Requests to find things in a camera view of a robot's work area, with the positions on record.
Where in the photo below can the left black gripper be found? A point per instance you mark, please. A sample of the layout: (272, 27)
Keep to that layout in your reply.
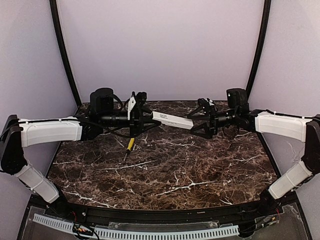
(136, 121)

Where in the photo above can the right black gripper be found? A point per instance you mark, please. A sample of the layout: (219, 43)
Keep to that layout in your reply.
(212, 120)

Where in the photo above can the white remote control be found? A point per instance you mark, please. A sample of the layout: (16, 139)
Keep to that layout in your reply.
(172, 120)

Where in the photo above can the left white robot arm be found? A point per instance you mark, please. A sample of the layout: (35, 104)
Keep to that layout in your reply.
(106, 113)

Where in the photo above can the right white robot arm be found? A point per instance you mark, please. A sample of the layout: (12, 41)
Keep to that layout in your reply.
(303, 128)

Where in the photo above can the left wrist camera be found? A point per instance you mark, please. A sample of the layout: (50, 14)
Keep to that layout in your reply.
(132, 102)

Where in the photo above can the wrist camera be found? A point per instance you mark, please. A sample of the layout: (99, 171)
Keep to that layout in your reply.
(207, 104)
(132, 102)

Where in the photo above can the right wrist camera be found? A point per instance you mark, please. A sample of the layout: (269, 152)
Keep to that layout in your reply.
(207, 104)

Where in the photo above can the yellow handled screwdriver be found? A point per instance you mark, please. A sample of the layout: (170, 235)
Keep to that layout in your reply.
(129, 148)

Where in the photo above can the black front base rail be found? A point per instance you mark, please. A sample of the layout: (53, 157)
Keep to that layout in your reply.
(239, 213)

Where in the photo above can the left black frame post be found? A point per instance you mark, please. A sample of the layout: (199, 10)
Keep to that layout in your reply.
(63, 51)

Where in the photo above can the black frame post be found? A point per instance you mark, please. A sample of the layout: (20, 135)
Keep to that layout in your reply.
(259, 46)
(63, 51)

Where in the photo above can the white slotted cable duct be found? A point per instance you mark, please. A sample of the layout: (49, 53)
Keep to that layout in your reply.
(132, 231)

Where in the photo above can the right black frame post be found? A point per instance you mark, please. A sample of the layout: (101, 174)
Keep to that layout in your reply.
(259, 46)

